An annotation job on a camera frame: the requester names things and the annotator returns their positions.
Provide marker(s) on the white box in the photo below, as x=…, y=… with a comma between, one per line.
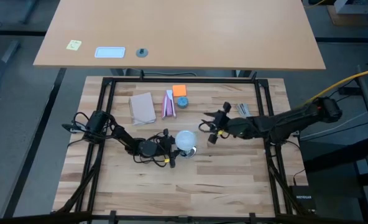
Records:
x=355, y=6

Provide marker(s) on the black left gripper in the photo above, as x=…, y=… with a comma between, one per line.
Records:
x=165, y=147

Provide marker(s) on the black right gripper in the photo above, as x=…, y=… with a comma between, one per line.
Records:
x=224, y=124

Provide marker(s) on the yellow sticky note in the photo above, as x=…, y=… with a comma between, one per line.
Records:
x=74, y=45

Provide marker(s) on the brown cardboard box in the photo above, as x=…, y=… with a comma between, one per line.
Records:
x=345, y=20

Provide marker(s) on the blue tape roll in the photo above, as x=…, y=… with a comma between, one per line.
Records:
x=182, y=102

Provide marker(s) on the light wooden desk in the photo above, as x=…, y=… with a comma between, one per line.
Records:
x=184, y=31

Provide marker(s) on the black Netgear network switch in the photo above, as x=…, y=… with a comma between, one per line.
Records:
x=303, y=199

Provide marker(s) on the black aluminium table frame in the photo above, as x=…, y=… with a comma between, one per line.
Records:
x=184, y=80

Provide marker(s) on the orange sticky note pad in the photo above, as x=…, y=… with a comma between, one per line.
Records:
x=179, y=90

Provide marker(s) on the grey metal table leg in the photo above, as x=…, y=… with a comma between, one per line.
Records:
x=10, y=53

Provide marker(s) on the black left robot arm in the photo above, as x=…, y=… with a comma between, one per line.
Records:
x=126, y=140

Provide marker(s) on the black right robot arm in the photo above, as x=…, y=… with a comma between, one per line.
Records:
x=280, y=124

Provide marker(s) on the white rectangular card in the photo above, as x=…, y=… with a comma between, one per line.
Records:
x=109, y=52

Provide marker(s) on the brown paper notebook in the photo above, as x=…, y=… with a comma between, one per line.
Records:
x=142, y=109

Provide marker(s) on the pink white stapler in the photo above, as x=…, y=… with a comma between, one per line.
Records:
x=169, y=107

